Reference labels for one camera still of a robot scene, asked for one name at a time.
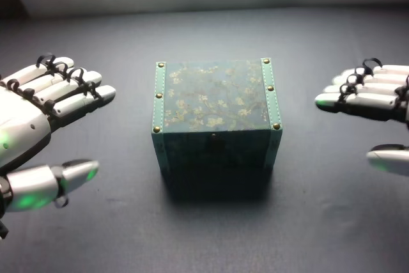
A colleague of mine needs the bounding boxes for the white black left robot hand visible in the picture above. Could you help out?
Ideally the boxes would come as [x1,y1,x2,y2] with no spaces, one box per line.
[0,52,116,215]

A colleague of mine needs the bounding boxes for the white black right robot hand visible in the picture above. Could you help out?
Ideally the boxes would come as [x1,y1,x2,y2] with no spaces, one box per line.
[314,58,409,180]

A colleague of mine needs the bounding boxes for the teal floral print lidded box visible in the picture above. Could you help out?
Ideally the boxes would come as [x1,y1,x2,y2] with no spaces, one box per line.
[149,58,284,192]

